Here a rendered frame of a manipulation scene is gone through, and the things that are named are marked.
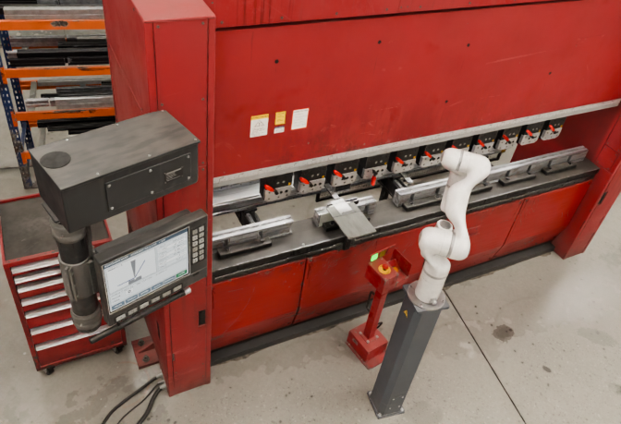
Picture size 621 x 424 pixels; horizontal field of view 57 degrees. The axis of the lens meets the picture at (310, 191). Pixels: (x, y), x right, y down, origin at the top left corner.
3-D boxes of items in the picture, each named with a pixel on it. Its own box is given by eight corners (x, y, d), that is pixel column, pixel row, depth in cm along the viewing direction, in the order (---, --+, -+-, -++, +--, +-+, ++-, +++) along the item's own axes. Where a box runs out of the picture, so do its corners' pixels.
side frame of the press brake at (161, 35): (169, 397, 331) (143, 20, 187) (135, 292, 387) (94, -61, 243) (210, 383, 341) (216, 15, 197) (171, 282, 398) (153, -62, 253)
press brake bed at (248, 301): (205, 369, 348) (206, 278, 296) (195, 343, 362) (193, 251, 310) (554, 251, 471) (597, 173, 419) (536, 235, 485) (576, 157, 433)
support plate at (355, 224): (348, 239, 308) (348, 238, 308) (326, 209, 326) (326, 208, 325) (376, 232, 316) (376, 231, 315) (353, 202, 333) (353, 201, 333)
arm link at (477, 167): (430, 253, 266) (464, 262, 264) (432, 253, 254) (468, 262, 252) (456, 151, 270) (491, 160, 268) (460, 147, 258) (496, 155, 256)
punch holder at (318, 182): (298, 195, 304) (302, 170, 293) (292, 185, 309) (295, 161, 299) (323, 189, 310) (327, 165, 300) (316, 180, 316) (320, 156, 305)
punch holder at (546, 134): (541, 140, 378) (551, 119, 367) (532, 134, 383) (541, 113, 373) (557, 137, 384) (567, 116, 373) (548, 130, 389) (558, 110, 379)
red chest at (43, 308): (41, 385, 327) (2, 267, 265) (30, 320, 361) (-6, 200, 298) (129, 357, 348) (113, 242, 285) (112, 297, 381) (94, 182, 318)
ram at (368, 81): (199, 191, 271) (198, 33, 221) (193, 181, 276) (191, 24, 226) (617, 105, 394) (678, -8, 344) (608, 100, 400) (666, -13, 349)
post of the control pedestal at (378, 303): (368, 340, 365) (384, 284, 331) (362, 333, 368) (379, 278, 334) (374, 336, 368) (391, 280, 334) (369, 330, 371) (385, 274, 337)
